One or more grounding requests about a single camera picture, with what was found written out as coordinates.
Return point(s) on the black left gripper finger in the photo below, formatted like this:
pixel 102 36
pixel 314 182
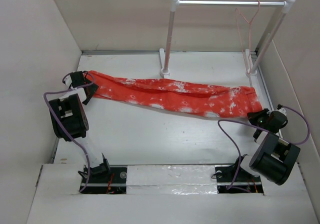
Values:
pixel 91 89
pixel 88 98

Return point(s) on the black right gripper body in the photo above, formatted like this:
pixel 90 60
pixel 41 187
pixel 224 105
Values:
pixel 259 119

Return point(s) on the red white tie-dye trousers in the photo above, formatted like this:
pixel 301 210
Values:
pixel 204 100

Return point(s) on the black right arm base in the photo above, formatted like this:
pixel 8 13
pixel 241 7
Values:
pixel 232 179

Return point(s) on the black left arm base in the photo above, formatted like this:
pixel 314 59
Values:
pixel 104 179

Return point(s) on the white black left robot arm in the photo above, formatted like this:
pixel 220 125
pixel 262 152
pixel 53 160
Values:
pixel 69 120

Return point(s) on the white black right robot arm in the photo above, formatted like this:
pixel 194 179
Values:
pixel 275 158

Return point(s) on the white clothes rack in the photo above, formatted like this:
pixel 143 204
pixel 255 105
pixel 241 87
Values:
pixel 230 67

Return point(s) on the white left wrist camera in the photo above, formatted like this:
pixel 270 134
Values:
pixel 67 81

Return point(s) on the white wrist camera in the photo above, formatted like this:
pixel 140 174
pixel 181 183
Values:
pixel 280 108
pixel 67 81

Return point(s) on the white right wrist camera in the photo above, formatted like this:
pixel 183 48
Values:
pixel 280 108

